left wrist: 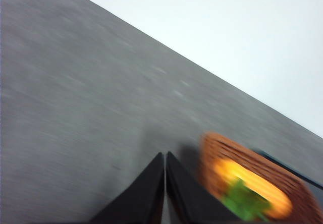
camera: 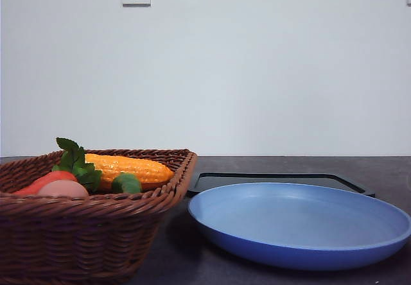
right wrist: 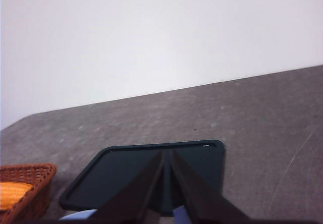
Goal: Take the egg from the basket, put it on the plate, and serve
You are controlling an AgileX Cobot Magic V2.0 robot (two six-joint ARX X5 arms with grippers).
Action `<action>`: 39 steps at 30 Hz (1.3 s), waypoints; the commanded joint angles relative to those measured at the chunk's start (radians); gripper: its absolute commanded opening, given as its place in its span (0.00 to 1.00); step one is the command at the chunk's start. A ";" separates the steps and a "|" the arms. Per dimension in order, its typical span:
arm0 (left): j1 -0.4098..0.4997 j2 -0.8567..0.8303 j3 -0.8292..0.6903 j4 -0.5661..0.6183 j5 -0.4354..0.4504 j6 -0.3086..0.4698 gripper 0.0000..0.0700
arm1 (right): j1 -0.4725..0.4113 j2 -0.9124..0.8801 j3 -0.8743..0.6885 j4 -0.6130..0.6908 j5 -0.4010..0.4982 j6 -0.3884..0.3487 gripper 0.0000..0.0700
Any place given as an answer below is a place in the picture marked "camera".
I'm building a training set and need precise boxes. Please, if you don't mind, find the brown egg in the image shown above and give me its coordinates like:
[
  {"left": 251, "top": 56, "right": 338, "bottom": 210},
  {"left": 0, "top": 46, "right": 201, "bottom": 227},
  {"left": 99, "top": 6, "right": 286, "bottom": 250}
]
[{"left": 38, "top": 180, "right": 89, "bottom": 198}]

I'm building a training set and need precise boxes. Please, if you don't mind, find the orange toy carrot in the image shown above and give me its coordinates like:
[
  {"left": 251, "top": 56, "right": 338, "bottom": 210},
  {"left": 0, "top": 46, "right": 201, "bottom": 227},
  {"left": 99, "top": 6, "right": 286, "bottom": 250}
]
[{"left": 14, "top": 137, "right": 102, "bottom": 195}]

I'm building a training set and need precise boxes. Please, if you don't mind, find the black rectangular tray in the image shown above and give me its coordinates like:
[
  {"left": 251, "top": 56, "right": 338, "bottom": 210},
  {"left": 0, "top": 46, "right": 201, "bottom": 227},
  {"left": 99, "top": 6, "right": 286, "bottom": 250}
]
[{"left": 186, "top": 173, "right": 376, "bottom": 198}]

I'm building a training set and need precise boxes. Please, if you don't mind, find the yellow toy corn cob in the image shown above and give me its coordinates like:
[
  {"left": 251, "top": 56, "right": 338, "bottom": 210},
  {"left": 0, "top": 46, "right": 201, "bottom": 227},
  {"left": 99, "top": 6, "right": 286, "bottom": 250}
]
[{"left": 85, "top": 153, "right": 175, "bottom": 185}]

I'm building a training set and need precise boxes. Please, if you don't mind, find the green toy vegetable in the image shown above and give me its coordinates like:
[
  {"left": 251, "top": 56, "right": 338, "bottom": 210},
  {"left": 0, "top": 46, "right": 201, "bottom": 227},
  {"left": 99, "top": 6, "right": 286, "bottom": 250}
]
[{"left": 112, "top": 173, "right": 143, "bottom": 194}]

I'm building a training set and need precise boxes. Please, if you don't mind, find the brown wicker basket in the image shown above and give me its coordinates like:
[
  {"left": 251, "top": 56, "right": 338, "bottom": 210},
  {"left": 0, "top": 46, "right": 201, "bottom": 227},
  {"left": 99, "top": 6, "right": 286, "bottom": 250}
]
[{"left": 0, "top": 149, "right": 197, "bottom": 285}]

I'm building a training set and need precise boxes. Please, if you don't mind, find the blue round plate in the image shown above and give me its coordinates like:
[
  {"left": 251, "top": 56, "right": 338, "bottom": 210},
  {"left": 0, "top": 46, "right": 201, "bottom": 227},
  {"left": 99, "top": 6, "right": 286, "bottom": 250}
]
[{"left": 188, "top": 182, "right": 411, "bottom": 271}]

